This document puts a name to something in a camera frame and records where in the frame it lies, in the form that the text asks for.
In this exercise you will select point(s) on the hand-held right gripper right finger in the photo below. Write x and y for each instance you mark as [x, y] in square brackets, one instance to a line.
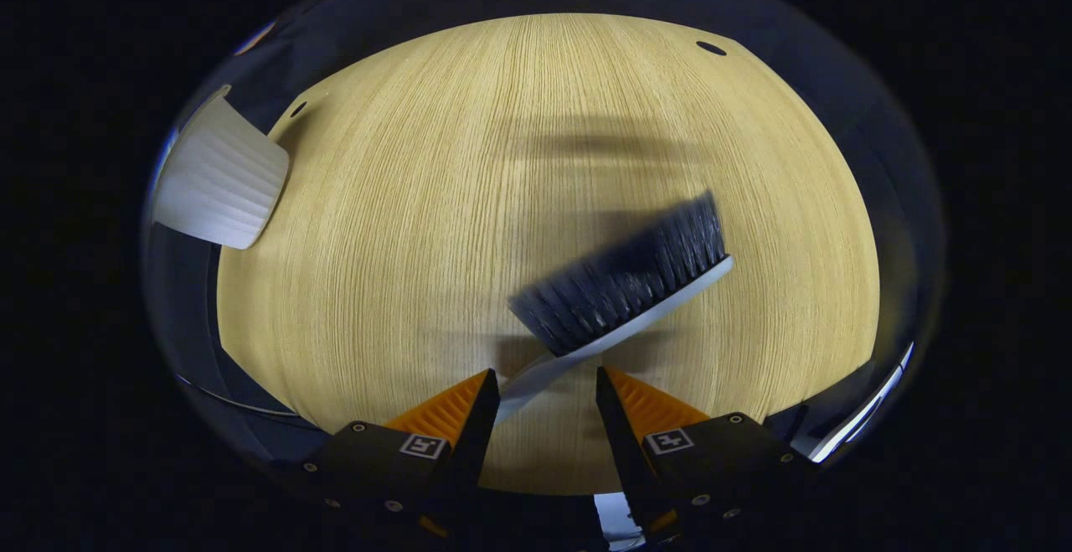
[624, 451]

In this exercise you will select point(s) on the small grey broom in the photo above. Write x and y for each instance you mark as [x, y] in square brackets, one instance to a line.
[628, 284]

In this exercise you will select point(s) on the wooden desktop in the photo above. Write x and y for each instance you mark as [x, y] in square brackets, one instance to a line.
[402, 267]

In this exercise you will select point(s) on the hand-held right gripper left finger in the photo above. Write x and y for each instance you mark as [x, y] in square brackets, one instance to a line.
[473, 443]

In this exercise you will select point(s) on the white ribbed garbage bin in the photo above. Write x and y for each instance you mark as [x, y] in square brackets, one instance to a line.
[222, 179]

